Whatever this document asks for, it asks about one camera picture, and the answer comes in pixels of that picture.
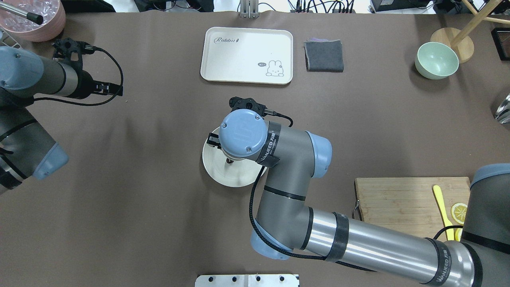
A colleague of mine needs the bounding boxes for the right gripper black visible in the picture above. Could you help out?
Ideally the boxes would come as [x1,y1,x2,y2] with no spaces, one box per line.
[206,132,222,149]

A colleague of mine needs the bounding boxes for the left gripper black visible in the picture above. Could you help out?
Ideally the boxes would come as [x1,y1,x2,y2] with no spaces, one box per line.
[75,70,123,100]

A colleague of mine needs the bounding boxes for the grey white plate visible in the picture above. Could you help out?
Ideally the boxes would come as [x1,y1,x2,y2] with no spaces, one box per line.
[202,142,262,188]

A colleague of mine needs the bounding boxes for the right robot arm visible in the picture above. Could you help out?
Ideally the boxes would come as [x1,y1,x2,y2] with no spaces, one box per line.
[206,108,509,287]

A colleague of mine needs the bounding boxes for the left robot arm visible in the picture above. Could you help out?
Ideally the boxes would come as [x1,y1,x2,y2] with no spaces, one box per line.
[0,38,124,194]

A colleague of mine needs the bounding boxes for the white rabbit tray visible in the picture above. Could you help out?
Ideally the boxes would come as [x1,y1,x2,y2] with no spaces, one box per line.
[200,27,294,85]

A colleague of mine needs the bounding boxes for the pink ice bowl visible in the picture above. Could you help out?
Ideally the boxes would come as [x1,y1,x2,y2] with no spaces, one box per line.
[0,0,66,42]

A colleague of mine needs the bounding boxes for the steel muddler black tip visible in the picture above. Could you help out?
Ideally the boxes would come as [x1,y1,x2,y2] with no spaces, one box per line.
[0,1,44,25]

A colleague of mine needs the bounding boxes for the white cup rack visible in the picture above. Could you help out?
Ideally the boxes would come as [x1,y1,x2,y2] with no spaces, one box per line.
[0,29,22,49]

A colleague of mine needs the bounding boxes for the folded grey cloth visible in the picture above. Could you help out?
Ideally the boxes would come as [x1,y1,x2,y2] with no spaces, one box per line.
[304,38,345,73]

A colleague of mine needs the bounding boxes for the bamboo cutting board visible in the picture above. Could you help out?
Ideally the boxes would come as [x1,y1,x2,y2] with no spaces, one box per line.
[355,177,470,238]

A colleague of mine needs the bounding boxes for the mint green bowl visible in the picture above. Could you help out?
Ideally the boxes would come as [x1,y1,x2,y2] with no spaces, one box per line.
[414,42,460,80]

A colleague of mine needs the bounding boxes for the yellow plastic knife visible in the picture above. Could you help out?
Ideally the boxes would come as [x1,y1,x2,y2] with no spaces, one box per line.
[432,184,455,240]

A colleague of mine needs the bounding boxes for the lemon half upper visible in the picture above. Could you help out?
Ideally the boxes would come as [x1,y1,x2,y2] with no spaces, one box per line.
[450,203,468,225]

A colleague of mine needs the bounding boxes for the lemon half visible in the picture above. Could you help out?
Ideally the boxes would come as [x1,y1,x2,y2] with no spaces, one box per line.
[454,228,463,241]
[450,203,468,225]

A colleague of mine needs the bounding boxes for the lemon half lower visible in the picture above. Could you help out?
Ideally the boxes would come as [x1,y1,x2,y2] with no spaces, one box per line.
[454,228,463,241]

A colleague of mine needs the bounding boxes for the wooden cup tree stand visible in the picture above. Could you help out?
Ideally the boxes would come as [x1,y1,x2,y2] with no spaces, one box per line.
[430,0,509,64]

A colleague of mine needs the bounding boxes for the steel ice scoop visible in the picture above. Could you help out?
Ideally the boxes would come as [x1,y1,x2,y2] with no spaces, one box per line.
[494,94,510,125]

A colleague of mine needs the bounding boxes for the aluminium frame post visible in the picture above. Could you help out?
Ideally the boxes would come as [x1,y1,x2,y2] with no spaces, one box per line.
[239,0,260,19]

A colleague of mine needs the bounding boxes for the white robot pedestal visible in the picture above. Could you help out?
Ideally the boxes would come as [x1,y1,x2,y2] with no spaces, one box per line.
[195,274,301,287]

